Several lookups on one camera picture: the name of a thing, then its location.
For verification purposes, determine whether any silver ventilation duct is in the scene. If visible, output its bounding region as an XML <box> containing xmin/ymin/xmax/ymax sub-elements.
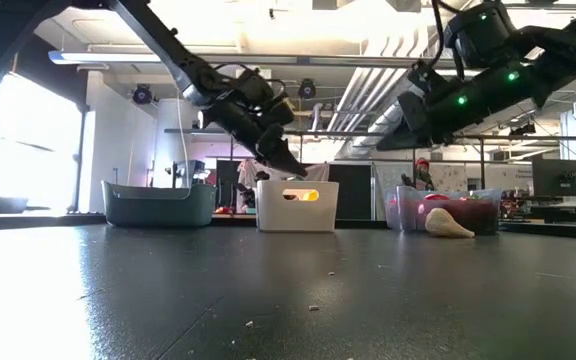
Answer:
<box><xmin>327</xmin><ymin>24</ymin><xmax>449</xmax><ymax>156</ymax></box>

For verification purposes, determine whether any white hanging cloth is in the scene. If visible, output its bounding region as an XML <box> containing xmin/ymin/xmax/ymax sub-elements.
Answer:
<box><xmin>236</xmin><ymin>158</ymin><xmax>269</xmax><ymax>189</ymax></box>

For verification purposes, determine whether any black ceiling spotlight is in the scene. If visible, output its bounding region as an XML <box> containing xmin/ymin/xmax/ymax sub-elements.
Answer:
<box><xmin>297</xmin><ymin>78</ymin><xmax>318</xmax><ymax>100</ymax></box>
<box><xmin>131</xmin><ymin>83</ymin><xmax>154</xmax><ymax>106</ymax></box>

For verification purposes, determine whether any dark background monitor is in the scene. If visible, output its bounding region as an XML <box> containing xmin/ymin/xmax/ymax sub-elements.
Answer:
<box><xmin>531</xmin><ymin>158</ymin><xmax>576</xmax><ymax>198</ymax></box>

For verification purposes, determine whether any black metal rack frame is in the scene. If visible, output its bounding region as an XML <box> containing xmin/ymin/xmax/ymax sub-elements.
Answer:
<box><xmin>165</xmin><ymin>127</ymin><xmax>576</xmax><ymax>191</ymax></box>

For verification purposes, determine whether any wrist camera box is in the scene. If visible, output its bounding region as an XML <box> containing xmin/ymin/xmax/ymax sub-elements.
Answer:
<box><xmin>407</xmin><ymin>62</ymin><xmax>442</xmax><ymax>101</ymax></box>
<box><xmin>237</xmin><ymin>67</ymin><xmax>275</xmax><ymax>104</ymax></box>

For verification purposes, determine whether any white plastic basket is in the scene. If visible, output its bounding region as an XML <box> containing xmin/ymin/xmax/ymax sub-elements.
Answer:
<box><xmin>255</xmin><ymin>179</ymin><xmax>340</xmax><ymax>233</ymax></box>

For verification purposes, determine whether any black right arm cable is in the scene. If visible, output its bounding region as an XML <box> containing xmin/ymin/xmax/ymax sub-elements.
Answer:
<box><xmin>430</xmin><ymin>0</ymin><xmax>462</xmax><ymax>69</ymax></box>

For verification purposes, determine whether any teal plastic basket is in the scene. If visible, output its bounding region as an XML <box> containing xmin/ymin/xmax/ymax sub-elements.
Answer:
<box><xmin>100</xmin><ymin>180</ymin><xmax>218</xmax><ymax>229</ymax></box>

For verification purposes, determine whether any person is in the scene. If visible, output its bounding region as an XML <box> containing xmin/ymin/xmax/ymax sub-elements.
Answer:
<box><xmin>400</xmin><ymin>157</ymin><xmax>437</xmax><ymax>192</ymax></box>

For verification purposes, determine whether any cluttered background workbench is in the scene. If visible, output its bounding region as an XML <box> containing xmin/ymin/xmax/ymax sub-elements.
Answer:
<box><xmin>500</xmin><ymin>194</ymin><xmax>576</xmax><ymax>226</ymax></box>

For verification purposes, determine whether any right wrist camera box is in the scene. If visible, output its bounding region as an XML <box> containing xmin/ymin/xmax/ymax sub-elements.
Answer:
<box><xmin>407</xmin><ymin>62</ymin><xmax>442</xmax><ymax>101</ymax></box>

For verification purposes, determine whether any grey translucent plastic basket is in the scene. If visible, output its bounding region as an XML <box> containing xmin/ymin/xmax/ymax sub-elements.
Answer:
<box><xmin>384</xmin><ymin>185</ymin><xmax>505</xmax><ymax>235</ymax></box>

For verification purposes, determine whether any black partition board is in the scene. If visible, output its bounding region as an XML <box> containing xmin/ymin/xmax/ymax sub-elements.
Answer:
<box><xmin>327</xmin><ymin>163</ymin><xmax>373</xmax><ymax>221</ymax></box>

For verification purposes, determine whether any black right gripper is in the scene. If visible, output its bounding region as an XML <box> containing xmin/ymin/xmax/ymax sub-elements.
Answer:
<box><xmin>375</xmin><ymin>84</ymin><xmax>494</xmax><ymax>153</ymax></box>

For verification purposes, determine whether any white garlic bulb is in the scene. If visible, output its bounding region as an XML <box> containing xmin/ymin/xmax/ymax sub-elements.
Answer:
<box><xmin>424</xmin><ymin>207</ymin><xmax>476</xmax><ymax>240</ymax></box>

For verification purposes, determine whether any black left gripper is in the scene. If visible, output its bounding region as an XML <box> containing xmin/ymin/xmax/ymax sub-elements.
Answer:
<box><xmin>200</xmin><ymin>92</ymin><xmax>310</xmax><ymax>179</ymax></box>

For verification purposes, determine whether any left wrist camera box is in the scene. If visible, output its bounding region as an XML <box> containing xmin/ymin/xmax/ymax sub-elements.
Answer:
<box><xmin>237</xmin><ymin>67</ymin><xmax>275</xmax><ymax>104</ymax></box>

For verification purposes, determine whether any thin white hanging cable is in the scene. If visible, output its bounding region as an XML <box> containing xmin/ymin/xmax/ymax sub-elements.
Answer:
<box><xmin>175</xmin><ymin>87</ymin><xmax>193</xmax><ymax>201</ymax></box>

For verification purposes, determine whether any long ceiling light rail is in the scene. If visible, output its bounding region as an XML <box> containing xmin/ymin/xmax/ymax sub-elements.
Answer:
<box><xmin>47</xmin><ymin>49</ymin><xmax>419</xmax><ymax>69</ymax></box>

